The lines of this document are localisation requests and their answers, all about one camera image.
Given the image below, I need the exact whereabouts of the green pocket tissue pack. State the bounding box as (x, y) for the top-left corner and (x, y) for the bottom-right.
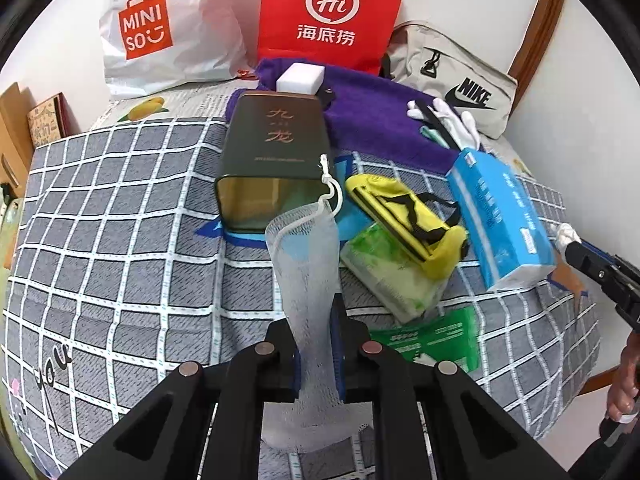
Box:
(341, 225), (448, 325)

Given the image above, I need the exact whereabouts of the black strap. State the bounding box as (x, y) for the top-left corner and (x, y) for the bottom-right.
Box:
(417, 102), (466, 151)

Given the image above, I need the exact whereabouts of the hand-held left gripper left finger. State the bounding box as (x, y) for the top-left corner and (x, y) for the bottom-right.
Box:
(62, 317), (301, 480)

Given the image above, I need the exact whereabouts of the wooden door frame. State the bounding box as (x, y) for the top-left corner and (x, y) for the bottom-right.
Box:
(507, 0), (568, 86)

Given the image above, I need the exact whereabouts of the green packet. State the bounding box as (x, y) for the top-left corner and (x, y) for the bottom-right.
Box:
(372, 306), (481, 373)

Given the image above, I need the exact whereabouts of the dark tin box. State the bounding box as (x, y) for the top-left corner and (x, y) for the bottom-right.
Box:
(214, 91), (333, 235)

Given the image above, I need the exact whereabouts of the purple cloth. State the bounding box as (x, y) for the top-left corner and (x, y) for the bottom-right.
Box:
(227, 57), (458, 176)

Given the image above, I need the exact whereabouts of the grey checked blanket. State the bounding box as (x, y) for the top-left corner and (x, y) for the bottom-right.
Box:
(0, 115), (601, 480)

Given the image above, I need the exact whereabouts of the white sponge block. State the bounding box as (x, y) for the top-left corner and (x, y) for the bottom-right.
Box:
(276, 62), (326, 96)

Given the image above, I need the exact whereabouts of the white plastic shopping bag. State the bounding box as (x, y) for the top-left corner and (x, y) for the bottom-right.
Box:
(98, 0), (248, 98)

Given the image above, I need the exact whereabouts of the red paper bag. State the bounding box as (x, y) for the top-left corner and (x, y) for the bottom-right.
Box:
(257, 0), (411, 77)

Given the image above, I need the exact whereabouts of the person's right hand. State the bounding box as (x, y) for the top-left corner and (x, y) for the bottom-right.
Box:
(605, 332), (640, 423)

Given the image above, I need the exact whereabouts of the blue tissue pack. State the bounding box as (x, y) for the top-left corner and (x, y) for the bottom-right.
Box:
(446, 147), (557, 292)

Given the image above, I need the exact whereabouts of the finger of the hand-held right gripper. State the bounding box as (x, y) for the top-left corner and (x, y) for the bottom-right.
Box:
(582, 241), (640, 291)
(564, 242), (626, 306)

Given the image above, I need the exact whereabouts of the white glove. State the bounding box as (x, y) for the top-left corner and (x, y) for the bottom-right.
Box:
(550, 222), (583, 256)
(406, 99), (482, 151)

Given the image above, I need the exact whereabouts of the brown patterned book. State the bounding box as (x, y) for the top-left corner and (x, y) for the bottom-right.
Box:
(26, 92), (71, 150)

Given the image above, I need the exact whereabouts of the grey waist bag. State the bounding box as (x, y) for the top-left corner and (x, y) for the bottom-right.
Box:
(382, 21), (518, 140)

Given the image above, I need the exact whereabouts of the yellow pouch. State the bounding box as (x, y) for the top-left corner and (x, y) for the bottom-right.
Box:
(346, 174), (470, 281)

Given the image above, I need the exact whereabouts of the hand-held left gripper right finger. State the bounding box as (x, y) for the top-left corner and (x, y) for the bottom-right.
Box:
(330, 294), (571, 480)

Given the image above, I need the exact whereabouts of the white mesh soap net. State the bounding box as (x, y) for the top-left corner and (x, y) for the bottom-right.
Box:
(265, 152), (373, 451)

